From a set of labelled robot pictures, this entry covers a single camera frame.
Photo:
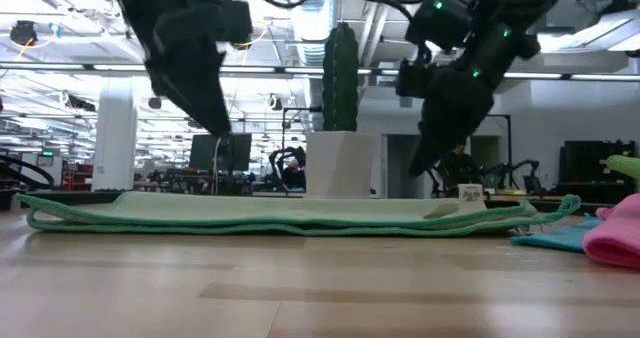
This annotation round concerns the blue microfiber towel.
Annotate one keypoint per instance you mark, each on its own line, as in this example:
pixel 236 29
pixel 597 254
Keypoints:
pixel 555 238

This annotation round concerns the green exit sign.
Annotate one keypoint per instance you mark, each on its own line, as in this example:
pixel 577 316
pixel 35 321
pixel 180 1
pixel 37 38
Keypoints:
pixel 47 153

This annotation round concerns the green cactus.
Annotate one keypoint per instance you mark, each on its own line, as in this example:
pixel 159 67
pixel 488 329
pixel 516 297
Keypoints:
pixel 340 78

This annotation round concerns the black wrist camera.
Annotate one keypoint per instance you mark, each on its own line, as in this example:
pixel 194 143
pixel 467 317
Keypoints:
pixel 236 22
pixel 411 78

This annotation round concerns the mint green microfiber towel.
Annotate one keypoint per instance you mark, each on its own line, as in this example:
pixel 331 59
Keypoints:
pixel 250 208

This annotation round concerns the person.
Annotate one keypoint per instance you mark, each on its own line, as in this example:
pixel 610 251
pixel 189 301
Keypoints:
pixel 457 170
pixel 295 170

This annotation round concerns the black background monitor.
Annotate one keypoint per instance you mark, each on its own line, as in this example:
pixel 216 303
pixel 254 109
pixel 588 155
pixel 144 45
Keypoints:
pixel 220 152

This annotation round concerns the white hexagonal plant pot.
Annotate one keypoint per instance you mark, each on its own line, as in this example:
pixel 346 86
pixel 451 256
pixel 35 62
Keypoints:
pixel 340 163

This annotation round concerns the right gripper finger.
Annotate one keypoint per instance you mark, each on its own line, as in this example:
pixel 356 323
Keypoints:
pixel 432 148
pixel 457 140

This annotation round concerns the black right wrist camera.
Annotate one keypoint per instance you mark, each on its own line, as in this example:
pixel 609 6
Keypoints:
pixel 411 78

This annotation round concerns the black background robot arm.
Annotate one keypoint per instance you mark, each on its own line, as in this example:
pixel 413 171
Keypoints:
pixel 520 165

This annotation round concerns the pink microfiber towel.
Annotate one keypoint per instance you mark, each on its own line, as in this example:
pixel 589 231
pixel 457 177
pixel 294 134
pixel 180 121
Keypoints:
pixel 615 238

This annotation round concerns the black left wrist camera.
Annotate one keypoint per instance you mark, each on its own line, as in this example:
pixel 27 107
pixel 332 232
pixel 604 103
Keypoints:
pixel 236 22

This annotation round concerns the black ceiling camera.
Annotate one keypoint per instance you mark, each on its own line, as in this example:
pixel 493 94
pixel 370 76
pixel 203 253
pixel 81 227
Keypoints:
pixel 22 32

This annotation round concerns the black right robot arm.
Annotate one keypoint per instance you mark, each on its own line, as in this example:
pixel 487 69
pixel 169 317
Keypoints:
pixel 505 23

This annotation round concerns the black shelf cabinet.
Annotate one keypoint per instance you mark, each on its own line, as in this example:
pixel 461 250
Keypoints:
pixel 597 170

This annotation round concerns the bright green microfiber towel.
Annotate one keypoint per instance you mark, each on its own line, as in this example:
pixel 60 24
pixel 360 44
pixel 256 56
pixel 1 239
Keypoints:
pixel 627 167

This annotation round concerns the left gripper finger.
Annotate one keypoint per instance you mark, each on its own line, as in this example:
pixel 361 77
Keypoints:
pixel 172 98
pixel 205 93

